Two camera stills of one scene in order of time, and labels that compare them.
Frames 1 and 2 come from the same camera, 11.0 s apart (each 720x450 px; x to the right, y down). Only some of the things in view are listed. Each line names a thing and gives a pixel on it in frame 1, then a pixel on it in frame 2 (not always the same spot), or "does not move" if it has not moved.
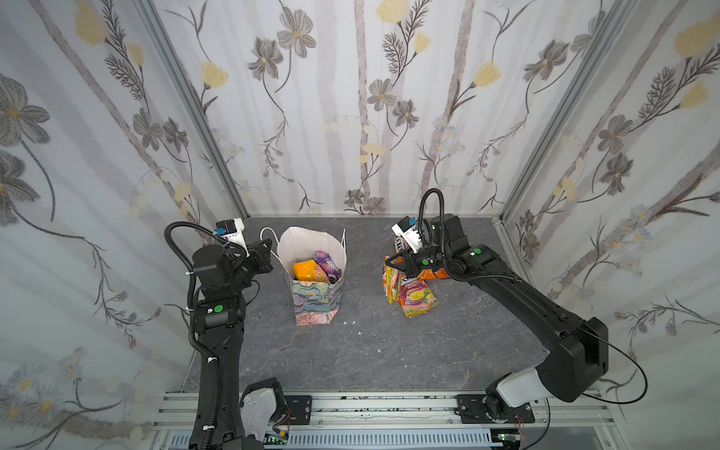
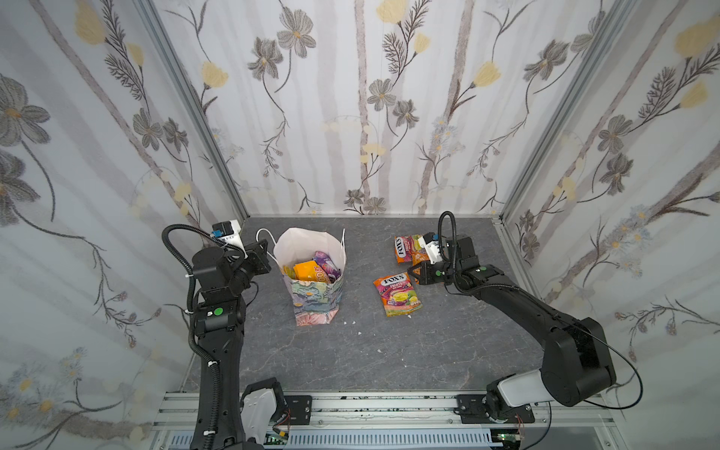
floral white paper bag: [315, 262] does not move
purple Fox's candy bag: [331, 270] does not move
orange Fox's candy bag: [392, 277] to [291, 274]
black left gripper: [259, 255] does not move
